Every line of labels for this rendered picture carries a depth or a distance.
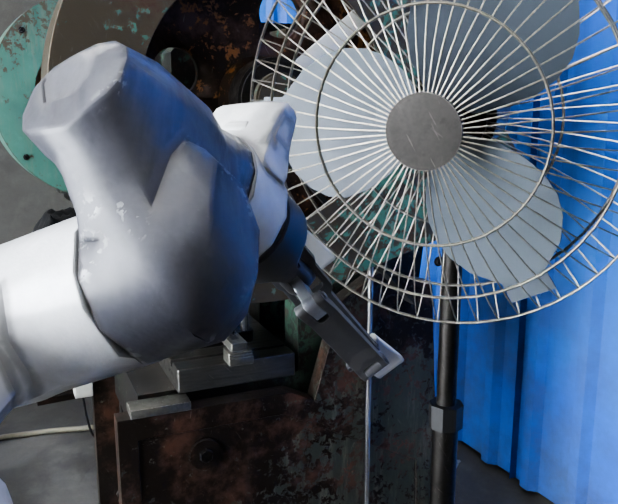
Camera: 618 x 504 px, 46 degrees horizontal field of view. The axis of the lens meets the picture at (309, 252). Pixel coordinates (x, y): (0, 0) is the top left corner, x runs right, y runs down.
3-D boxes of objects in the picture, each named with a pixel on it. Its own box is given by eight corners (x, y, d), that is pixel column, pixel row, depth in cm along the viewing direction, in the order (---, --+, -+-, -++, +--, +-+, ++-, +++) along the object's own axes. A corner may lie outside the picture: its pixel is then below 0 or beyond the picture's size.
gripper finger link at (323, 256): (282, 250, 70) (279, 244, 70) (314, 276, 75) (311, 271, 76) (306, 230, 69) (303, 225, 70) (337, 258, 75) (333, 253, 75)
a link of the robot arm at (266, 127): (173, 272, 48) (218, 299, 52) (322, 151, 46) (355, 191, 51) (118, 156, 55) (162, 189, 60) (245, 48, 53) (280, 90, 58)
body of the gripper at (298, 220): (184, 214, 57) (245, 259, 65) (224, 292, 52) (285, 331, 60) (257, 154, 56) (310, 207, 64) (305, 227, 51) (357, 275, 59)
